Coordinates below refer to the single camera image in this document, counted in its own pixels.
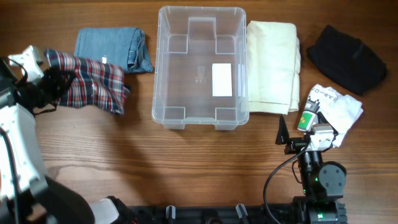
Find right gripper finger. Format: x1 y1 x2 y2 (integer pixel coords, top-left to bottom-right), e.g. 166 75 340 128
317 111 338 136
275 114 290 145

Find red plaid shirt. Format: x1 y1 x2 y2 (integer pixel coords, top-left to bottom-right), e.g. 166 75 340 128
45 49 130 115

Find blue denim jeans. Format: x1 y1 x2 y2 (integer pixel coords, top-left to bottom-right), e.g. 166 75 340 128
74 27 154 73

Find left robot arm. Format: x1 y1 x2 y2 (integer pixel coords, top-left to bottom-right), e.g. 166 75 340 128
1 45 139 224

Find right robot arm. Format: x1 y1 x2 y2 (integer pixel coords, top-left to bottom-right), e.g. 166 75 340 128
275 112 348 224

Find white label in container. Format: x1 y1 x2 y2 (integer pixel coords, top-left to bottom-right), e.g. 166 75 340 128
211 63 232 97

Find clear plastic storage container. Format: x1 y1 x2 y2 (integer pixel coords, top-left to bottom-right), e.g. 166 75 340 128
152 6 249 130

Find white printed t-shirt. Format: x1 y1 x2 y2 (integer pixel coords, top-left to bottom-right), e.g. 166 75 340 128
297 84 363 147

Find folded black garment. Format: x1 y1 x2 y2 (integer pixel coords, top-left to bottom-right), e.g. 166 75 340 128
307 25 387 95

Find folded cream cloth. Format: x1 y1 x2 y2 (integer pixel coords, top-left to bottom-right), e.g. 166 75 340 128
246 21 301 114

